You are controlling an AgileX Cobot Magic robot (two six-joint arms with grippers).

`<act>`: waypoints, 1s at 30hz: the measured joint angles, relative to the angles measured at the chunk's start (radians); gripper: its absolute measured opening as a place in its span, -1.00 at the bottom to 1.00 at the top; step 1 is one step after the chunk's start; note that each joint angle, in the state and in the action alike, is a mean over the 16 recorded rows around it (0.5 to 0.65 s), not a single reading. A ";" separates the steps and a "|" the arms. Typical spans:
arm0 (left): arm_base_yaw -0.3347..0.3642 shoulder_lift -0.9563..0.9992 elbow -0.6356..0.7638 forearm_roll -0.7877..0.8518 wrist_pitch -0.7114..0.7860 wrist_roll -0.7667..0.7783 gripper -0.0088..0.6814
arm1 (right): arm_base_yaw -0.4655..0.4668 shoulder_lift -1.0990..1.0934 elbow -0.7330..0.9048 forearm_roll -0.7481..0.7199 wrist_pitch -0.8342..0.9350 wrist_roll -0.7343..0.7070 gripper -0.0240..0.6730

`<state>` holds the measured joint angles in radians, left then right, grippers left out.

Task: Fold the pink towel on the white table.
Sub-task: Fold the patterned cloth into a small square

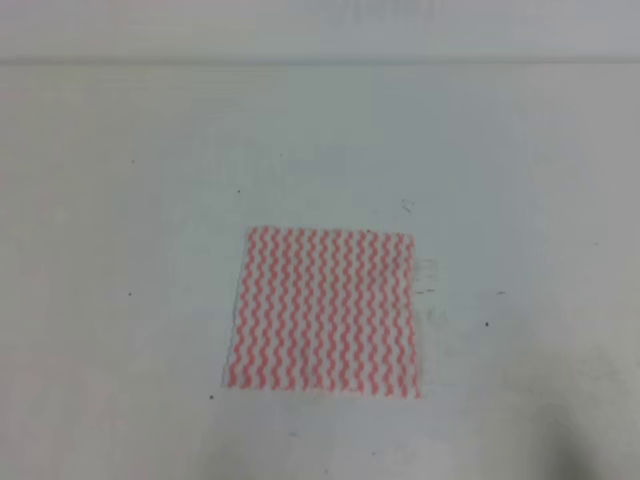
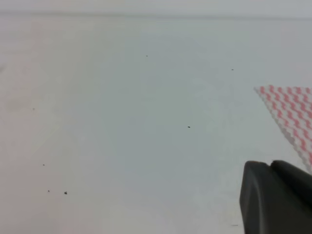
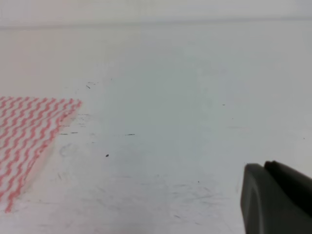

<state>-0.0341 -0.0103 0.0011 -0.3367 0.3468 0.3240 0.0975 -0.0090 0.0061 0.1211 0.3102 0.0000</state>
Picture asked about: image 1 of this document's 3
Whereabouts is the pink white wavy striped towel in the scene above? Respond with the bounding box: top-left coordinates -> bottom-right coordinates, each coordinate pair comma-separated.
222,226 -> 421,399

